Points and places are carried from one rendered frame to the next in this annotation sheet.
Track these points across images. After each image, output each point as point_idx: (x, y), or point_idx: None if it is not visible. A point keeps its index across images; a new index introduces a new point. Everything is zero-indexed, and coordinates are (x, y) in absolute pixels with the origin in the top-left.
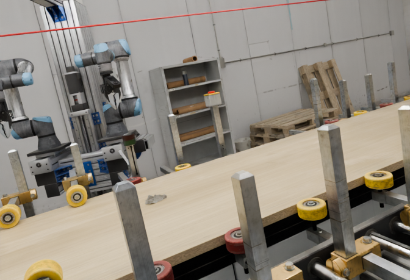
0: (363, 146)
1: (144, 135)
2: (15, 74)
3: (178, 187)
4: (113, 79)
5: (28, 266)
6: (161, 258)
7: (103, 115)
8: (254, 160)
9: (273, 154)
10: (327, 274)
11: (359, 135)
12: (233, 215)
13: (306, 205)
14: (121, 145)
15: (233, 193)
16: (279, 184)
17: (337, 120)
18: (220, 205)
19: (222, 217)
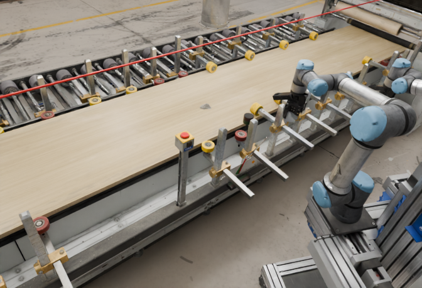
0: (73, 133)
1: (350, 281)
2: (405, 76)
3: (197, 116)
4: (284, 93)
5: (232, 80)
6: (183, 77)
7: (403, 218)
8: (150, 138)
9: (134, 143)
10: (134, 86)
11: (58, 155)
12: (162, 90)
13: (133, 89)
14: (310, 188)
15: (163, 103)
16: (139, 105)
17: (33, 219)
18: (168, 96)
19: (166, 90)
